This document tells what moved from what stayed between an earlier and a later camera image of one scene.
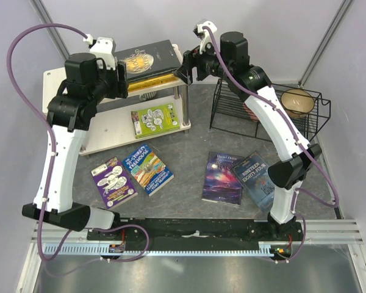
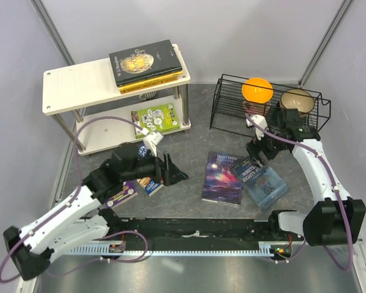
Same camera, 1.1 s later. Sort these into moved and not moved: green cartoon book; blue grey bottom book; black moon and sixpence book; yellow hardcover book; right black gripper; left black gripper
Moved: left black gripper; right black gripper
Not moved: black moon and sixpence book; blue grey bottom book; yellow hardcover book; green cartoon book
